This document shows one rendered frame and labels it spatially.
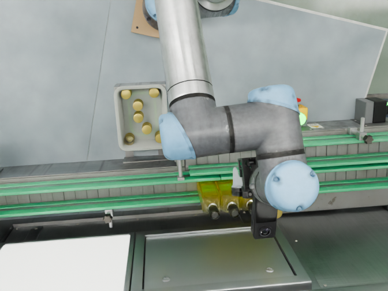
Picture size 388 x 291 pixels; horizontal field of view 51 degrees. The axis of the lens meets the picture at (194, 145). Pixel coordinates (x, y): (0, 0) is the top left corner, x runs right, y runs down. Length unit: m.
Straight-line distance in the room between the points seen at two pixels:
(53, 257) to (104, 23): 0.76
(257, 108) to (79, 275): 0.77
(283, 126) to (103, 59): 0.94
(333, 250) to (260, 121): 0.81
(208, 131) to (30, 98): 1.01
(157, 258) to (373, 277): 0.60
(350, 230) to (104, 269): 0.81
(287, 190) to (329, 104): 1.02
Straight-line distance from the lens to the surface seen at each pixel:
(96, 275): 1.20
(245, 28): 1.48
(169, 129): 0.60
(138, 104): 1.41
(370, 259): 1.35
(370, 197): 1.64
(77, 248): 1.34
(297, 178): 0.61
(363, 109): 1.58
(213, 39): 1.46
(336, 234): 1.46
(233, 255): 1.24
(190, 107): 0.62
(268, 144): 0.62
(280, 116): 0.62
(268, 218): 0.81
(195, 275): 1.16
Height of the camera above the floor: 2.19
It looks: 73 degrees down
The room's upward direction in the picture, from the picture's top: 163 degrees clockwise
